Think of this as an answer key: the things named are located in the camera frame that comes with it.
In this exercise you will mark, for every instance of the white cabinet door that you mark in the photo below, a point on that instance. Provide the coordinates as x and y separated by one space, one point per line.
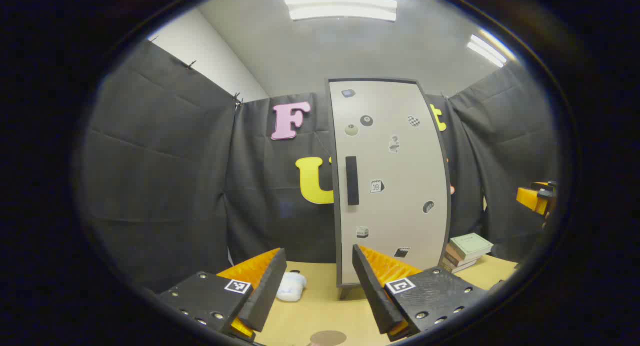
400 176

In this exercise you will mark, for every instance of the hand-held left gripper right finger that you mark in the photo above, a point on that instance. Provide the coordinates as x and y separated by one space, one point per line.
372 291

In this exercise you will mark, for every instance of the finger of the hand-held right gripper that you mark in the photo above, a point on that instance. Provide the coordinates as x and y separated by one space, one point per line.
540 185
532 198

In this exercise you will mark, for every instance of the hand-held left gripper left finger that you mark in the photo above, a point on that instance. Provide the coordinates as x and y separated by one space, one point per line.
267 291

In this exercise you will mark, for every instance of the brown book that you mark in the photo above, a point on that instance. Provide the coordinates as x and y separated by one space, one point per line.
452 258

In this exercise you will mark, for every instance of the white crumpled cloth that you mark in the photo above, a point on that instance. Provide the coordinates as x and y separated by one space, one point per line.
291 288

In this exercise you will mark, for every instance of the black backdrop cloth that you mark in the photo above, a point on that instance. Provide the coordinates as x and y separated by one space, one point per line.
160 186

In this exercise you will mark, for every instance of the narrow ceiling light panel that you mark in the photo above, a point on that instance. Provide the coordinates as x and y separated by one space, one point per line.
487 51

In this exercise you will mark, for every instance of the wide ceiling light panel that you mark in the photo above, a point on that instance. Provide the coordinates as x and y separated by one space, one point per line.
340 6

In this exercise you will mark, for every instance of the round brown coaster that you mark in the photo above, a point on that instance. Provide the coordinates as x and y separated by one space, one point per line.
327 338

